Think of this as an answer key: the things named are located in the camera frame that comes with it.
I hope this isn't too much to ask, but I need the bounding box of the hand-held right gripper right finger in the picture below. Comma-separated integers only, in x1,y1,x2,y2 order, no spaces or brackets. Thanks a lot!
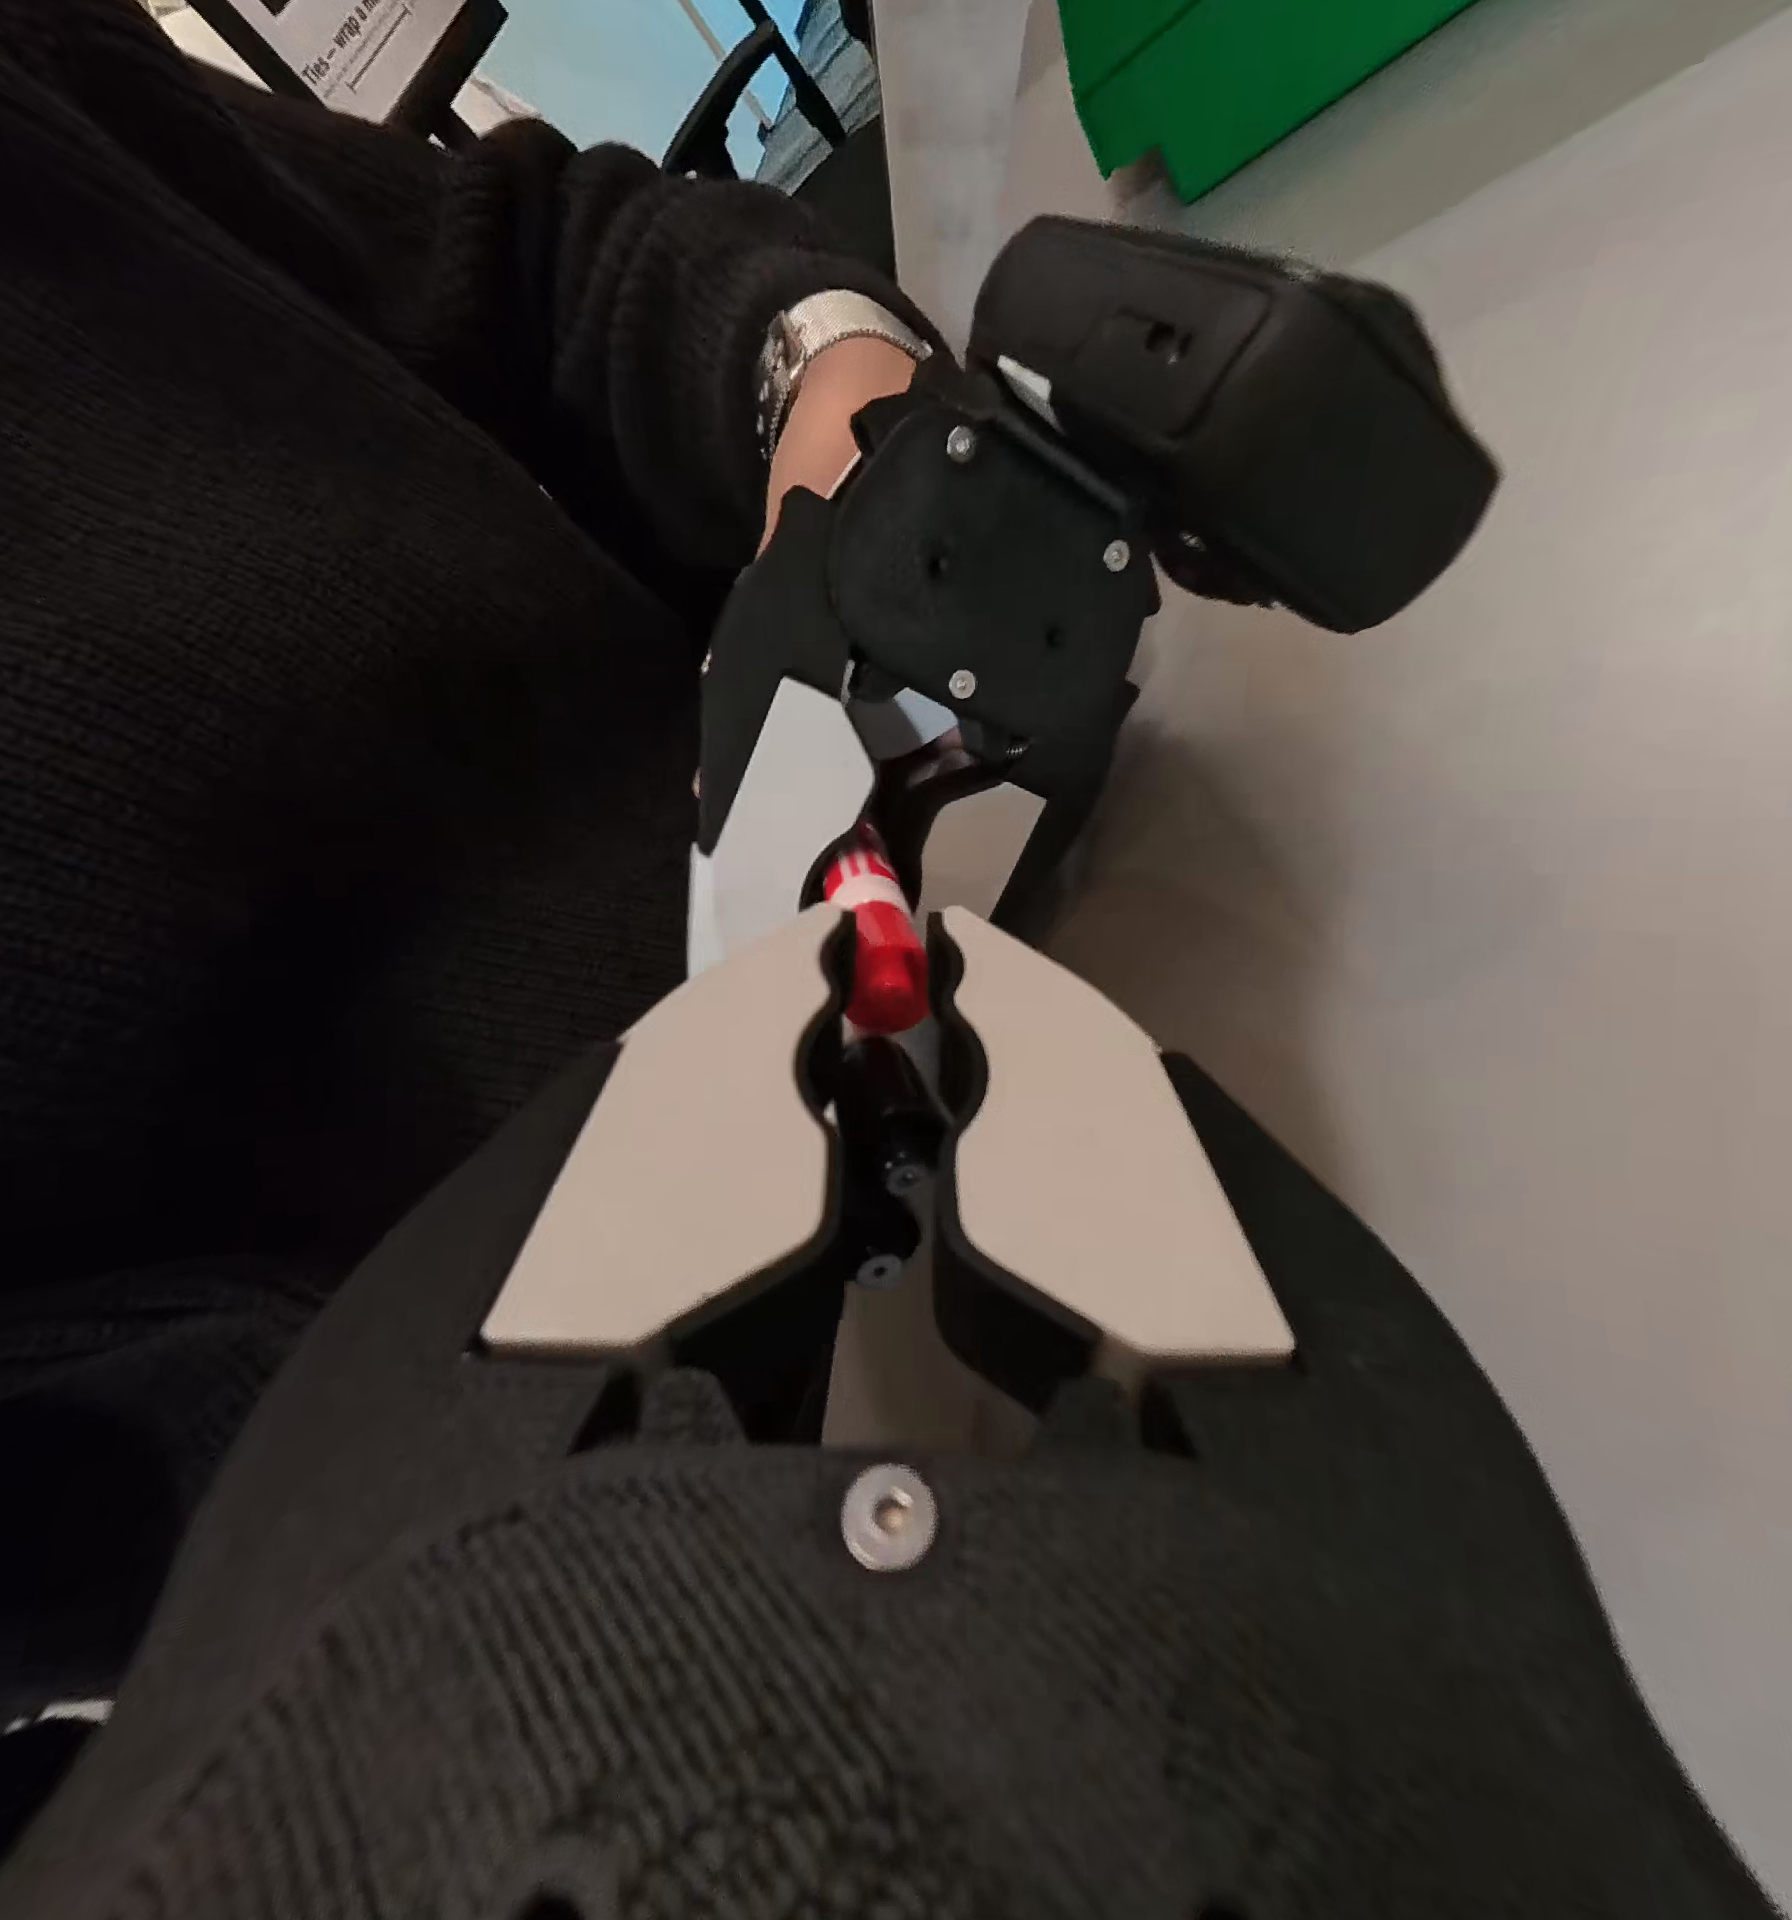
927,903,1302,1366

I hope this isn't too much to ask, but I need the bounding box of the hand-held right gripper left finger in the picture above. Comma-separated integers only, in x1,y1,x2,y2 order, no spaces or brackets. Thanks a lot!
479,905,858,1359

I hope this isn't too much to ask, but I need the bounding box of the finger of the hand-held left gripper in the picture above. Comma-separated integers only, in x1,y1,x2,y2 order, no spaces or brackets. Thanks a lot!
685,680,904,985
916,779,1049,939

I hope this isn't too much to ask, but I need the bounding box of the red dry-erase marker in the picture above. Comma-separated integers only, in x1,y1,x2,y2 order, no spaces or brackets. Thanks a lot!
817,821,932,1040

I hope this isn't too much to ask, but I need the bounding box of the black dry-erase marker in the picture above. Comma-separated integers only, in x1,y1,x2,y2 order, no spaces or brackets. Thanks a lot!
832,1034,960,1291

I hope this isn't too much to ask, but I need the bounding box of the person's left forearm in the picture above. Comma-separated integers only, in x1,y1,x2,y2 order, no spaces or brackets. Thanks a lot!
431,118,964,602

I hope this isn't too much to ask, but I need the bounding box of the person's left hand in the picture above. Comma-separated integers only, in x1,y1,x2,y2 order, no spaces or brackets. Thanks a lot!
758,356,876,563

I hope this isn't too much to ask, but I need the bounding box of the silver wristwatch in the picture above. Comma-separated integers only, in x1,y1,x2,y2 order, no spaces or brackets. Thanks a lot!
755,288,936,457

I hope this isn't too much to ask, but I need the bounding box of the person's black sweater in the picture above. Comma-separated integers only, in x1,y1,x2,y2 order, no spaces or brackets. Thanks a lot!
0,0,779,1743

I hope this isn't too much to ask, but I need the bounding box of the green plastic bin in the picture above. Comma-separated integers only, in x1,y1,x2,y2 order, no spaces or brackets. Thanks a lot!
1057,0,1483,204

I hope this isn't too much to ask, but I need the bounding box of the white instruction card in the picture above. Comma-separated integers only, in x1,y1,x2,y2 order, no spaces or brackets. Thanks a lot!
184,0,513,126

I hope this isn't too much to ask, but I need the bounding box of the black chair frame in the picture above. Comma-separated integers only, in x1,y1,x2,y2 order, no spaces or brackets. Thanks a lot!
662,19,876,189

